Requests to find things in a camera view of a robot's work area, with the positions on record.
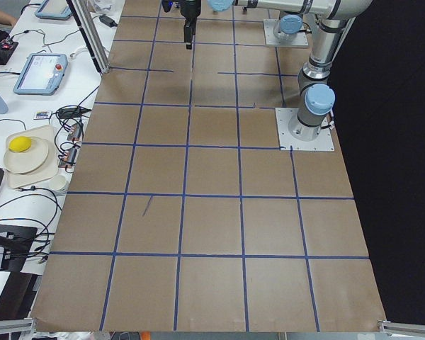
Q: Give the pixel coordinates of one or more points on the near teach pendant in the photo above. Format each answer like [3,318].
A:
[41,74]

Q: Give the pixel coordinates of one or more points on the black power adapter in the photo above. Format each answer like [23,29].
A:
[108,21]

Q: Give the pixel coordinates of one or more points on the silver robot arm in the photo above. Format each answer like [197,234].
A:
[315,53]
[288,26]

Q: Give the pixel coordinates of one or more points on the aluminium frame post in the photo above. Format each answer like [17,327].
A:
[90,35]

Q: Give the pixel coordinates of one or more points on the far teach pendant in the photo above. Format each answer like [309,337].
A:
[53,10]

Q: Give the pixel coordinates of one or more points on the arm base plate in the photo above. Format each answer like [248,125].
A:
[294,136]
[299,42]

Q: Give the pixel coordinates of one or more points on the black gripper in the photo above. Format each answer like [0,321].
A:
[190,9]

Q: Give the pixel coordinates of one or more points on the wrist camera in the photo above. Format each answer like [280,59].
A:
[168,4]

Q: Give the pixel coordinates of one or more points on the yellow lemon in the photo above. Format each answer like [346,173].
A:
[20,144]

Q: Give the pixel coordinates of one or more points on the beige plate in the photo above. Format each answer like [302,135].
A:
[29,160]

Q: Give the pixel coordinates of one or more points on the beige tray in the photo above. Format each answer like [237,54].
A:
[46,171]

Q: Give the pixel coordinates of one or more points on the teach pendant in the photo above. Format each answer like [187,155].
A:
[53,10]
[41,74]

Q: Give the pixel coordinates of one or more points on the white paper cup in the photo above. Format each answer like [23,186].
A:
[59,184]

